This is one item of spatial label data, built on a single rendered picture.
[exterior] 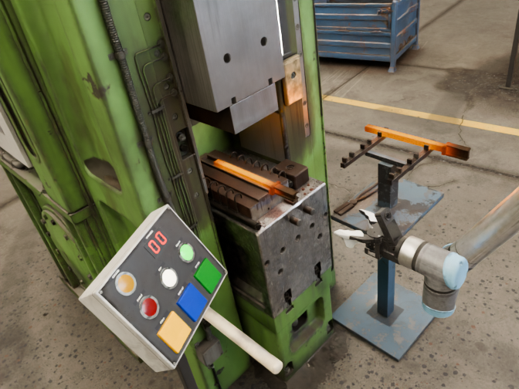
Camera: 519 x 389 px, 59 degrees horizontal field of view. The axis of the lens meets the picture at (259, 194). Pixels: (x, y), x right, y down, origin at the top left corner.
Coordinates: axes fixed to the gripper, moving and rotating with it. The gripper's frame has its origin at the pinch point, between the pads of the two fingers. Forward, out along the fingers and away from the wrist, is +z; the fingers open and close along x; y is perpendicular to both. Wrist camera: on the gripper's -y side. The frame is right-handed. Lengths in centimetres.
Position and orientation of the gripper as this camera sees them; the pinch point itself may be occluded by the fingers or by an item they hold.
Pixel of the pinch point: (347, 218)
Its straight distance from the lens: 145.7
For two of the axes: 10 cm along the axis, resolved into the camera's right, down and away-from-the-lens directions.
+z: -7.0, -3.2, 6.4
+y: 1.5, 8.1, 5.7
